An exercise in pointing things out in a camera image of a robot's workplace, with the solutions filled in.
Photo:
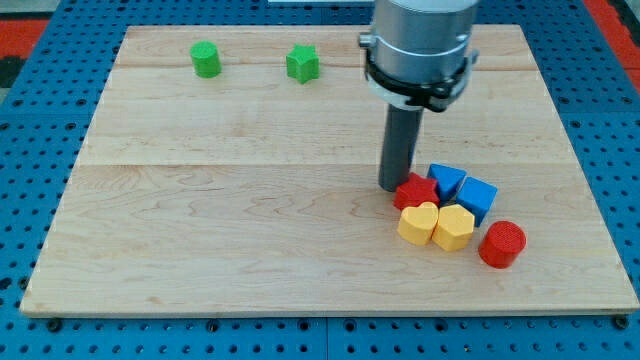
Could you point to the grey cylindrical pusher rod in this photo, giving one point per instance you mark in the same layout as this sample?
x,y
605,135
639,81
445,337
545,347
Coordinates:
x,y
400,136

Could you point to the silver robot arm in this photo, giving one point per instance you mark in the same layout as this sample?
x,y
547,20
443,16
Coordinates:
x,y
416,59

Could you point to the red star block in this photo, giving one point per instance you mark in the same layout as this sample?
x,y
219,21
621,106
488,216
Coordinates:
x,y
416,191

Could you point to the green star block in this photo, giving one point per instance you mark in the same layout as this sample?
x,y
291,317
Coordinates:
x,y
302,63

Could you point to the blue triangle block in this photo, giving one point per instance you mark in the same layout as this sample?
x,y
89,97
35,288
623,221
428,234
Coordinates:
x,y
448,179

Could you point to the yellow heart block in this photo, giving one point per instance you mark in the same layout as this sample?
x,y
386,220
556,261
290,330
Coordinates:
x,y
416,224

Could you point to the blue cube block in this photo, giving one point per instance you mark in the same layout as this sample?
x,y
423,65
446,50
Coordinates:
x,y
477,197

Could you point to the yellow hexagon block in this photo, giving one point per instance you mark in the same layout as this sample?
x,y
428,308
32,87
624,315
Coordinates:
x,y
454,228

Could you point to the red cylinder block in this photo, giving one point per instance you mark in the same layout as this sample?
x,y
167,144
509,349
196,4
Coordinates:
x,y
502,244

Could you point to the light wooden board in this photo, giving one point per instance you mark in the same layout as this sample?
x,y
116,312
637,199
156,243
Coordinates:
x,y
251,195

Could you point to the green cylinder block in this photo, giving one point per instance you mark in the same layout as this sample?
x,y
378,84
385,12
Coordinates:
x,y
205,59

